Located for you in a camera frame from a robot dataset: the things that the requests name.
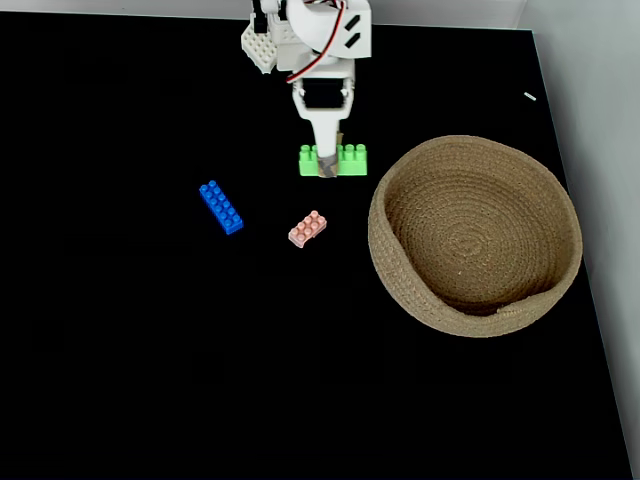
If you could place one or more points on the green lego block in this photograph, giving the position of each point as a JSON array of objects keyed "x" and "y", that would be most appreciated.
[{"x": 354, "y": 162}]

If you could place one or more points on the pink lego block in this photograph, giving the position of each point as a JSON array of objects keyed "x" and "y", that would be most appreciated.
[{"x": 307, "y": 229}]

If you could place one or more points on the blue lego block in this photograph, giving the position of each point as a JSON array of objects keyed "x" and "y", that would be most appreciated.
[{"x": 221, "y": 207}]

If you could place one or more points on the small white tape piece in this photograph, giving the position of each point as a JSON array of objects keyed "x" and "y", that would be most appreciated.
[{"x": 530, "y": 96}]

